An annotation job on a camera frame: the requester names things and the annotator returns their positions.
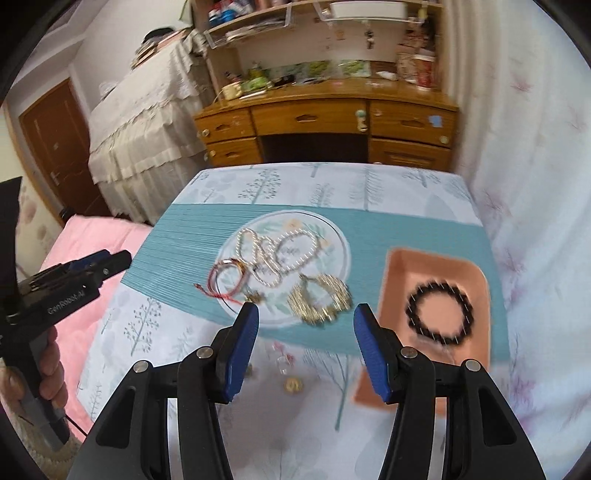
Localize black bead bracelet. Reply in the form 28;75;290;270
404;279;476;347

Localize pink plastic tray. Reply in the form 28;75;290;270
352;247;492;416

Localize red string bracelet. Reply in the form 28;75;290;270
193;257;250;306

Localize gold tassel earrings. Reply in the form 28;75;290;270
287;273;353;326

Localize white pearl necklace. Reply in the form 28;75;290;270
233;227;321;288

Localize person's left hand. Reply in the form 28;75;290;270
1;326;68;416

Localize pink quilt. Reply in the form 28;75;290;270
38;214;154;430

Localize small pink clear earring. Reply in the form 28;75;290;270
269;341;296;376

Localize small gold earring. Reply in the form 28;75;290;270
283;377;304;395

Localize small gold charm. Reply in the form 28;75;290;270
243;288;264;304

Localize white lace cover cloth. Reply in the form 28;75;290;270
88;31;213;224

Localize brown wooden door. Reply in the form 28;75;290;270
19;79;111;217

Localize tree print tablecloth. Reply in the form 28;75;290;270
77;163;509;479

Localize wooden desk with drawers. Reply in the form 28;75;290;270
194;78;460;171

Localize wooden shelf hutch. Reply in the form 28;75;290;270
190;1;444;90

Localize red white cup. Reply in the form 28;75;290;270
414;54;436;90

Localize floral white curtain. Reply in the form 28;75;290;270
442;1;590;479

